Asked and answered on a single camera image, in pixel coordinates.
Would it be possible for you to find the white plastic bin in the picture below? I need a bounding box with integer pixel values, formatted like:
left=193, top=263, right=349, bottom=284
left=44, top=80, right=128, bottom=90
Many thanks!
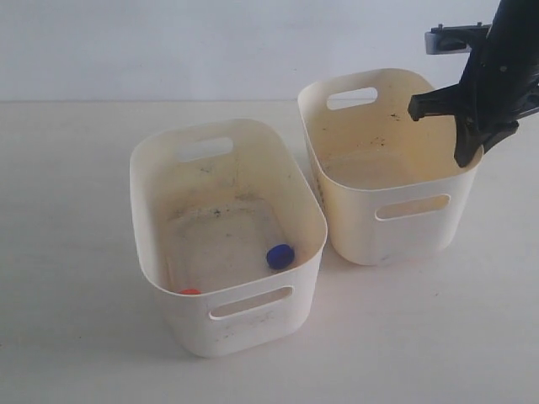
left=297, top=68, right=483, bottom=265
left=130, top=119, right=328, bottom=358

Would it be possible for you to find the clear bottle blue cap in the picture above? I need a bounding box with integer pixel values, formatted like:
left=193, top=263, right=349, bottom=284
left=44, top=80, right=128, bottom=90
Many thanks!
left=254, top=210, right=296, bottom=272

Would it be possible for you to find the clear bottle orange cap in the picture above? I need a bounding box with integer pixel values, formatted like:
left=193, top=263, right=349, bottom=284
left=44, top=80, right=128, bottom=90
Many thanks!
left=179, top=288, right=201, bottom=295

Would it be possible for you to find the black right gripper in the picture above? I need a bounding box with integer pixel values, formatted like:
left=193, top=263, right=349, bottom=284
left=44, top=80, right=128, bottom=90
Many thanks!
left=408, top=1, right=538, bottom=168

